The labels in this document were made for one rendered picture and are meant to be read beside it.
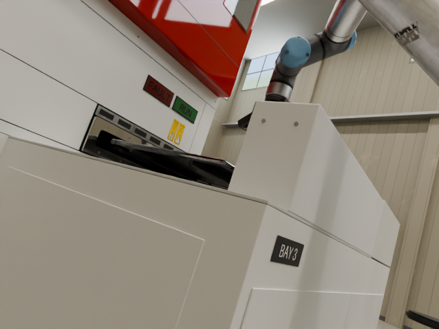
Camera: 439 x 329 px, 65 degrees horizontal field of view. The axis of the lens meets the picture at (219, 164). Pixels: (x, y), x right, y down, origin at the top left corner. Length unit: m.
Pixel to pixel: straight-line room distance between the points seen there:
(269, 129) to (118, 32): 0.62
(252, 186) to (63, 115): 0.57
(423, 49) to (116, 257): 0.48
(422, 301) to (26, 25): 7.33
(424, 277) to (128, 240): 7.27
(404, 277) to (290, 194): 7.21
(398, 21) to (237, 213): 0.35
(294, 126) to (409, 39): 0.20
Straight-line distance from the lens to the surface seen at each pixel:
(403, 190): 8.07
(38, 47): 0.88
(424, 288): 7.58
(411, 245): 7.64
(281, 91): 1.06
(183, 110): 1.15
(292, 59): 0.97
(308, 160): 0.43
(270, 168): 0.44
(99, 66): 0.95
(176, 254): 0.41
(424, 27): 0.55
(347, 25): 0.97
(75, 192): 0.58
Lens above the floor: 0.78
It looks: 9 degrees up
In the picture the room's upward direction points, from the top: 18 degrees clockwise
